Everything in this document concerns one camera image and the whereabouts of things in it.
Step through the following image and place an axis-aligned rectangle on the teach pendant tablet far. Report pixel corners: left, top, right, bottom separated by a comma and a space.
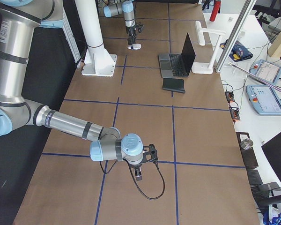
249, 59, 281, 85

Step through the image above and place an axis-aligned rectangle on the black mouse pad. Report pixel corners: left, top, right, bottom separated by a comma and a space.
162, 78, 185, 93

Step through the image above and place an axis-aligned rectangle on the white computer mouse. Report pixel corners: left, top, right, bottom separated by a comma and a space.
127, 43, 141, 50

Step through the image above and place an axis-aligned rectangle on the space pattern pouch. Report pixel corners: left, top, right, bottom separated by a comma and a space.
229, 40, 253, 62

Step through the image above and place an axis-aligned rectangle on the metal cup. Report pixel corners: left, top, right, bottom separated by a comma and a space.
240, 138, 253, 150

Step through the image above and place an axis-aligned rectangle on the grey laptop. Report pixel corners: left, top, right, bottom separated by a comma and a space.
158, 33, 196, 78

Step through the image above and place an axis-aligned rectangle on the teach pendant tablet near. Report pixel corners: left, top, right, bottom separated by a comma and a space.
246, 85, 281, 116

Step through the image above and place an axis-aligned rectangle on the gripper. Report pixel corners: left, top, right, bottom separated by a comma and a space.
130, 165, 142, 181
127, 26, 136, 46

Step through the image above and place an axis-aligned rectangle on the aluminium frame post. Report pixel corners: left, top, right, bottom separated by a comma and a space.
215, 0, 256, 73

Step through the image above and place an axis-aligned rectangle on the red cylinder bottle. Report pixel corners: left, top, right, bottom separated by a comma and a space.
209, 0, 221, 22

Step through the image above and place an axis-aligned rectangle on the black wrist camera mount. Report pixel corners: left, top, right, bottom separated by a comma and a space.
140, 144, 158, 164

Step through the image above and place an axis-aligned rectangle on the teach pendant tablet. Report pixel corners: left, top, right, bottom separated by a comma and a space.
246, 85, 281, 116
249, 59, 281, 85

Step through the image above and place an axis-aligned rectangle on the orange black connector box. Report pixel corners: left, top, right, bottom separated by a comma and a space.
225, 91, 240, 123

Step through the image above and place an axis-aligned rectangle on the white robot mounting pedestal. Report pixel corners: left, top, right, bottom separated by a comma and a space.
75, 0, 117, 77

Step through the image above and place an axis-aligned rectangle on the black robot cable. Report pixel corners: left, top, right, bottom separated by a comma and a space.
100, 159, 166, 200

